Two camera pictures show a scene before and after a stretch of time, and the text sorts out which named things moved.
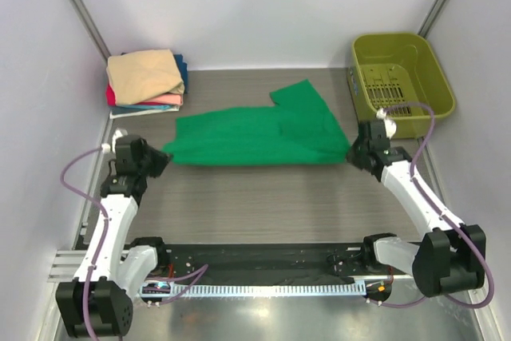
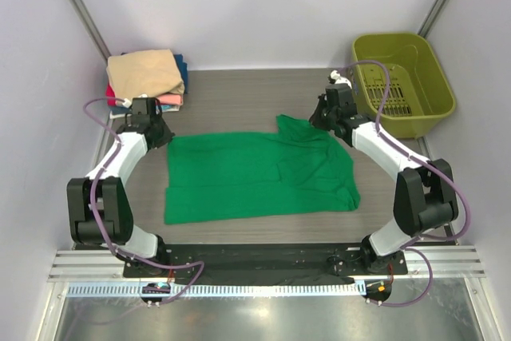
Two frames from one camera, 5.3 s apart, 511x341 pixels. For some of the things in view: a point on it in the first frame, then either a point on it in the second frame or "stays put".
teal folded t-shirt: (183, 71) stays put
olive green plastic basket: (389, 69) stays put
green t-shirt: (298, 130) to (299, 172)
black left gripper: (161, 159) to (167, 135)
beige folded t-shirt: (137, 76) stays put
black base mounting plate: (268, 263) stays put
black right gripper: (352, 158) to (315, 120)
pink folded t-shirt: (169, 99) stays put
